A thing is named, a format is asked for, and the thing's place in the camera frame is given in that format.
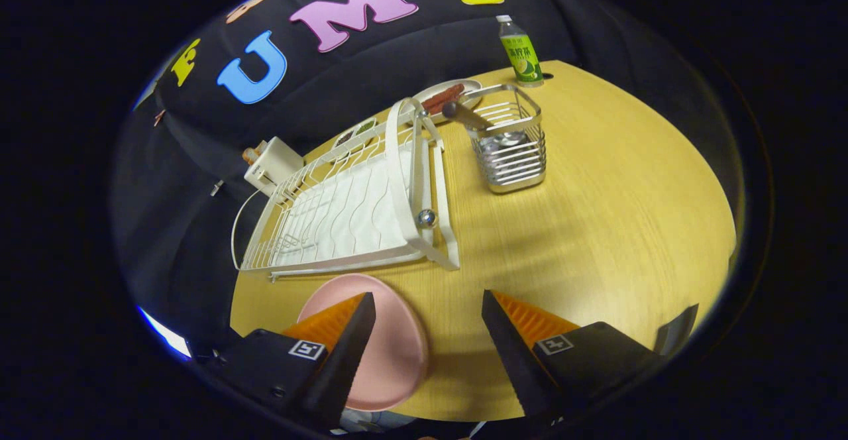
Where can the green label drink bottle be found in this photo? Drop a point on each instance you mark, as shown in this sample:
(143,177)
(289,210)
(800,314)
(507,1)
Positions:
(522,55)

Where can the white toaster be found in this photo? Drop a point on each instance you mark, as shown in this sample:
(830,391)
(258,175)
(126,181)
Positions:
(281,162)

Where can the black backdrop cloth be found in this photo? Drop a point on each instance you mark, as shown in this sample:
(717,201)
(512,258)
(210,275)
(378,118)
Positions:
(199,241)

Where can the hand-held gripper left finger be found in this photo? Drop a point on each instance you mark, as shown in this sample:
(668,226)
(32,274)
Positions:
(344,360)

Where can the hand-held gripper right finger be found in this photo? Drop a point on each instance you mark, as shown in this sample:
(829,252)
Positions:
(513,360)

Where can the brown sausage piece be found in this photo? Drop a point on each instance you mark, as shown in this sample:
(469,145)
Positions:
(434,104)
(452,91)

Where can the toast slice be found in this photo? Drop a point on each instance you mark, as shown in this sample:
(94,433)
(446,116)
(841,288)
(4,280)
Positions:
(250,156)

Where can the white divided bean dish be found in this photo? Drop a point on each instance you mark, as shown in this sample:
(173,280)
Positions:
(351,136)

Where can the beige plate with sausages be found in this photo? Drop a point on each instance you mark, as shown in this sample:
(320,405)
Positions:
(472,85)

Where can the pink plate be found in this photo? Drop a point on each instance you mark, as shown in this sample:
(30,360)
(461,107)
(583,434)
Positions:
(394,354)

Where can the red clothes peg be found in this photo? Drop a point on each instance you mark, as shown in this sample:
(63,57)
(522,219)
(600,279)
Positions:
(159,116)

